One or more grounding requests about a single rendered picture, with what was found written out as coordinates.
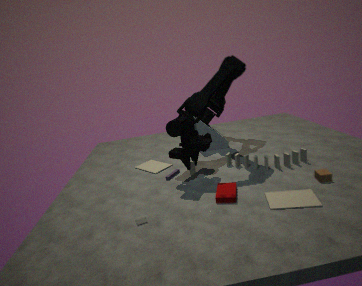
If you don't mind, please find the beige flat board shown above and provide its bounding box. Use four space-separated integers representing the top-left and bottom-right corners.
264 189 323 210

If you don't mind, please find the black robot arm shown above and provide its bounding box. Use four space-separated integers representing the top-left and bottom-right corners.
166 56 246 152

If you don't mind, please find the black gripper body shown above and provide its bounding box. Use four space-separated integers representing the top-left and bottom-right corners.
169 128 197 160

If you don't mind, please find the beige flat square plate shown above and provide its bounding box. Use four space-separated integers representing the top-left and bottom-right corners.
135 160 172 174

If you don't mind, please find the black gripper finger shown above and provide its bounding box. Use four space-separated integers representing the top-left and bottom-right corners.
189 148 201 166
181 154 192 170

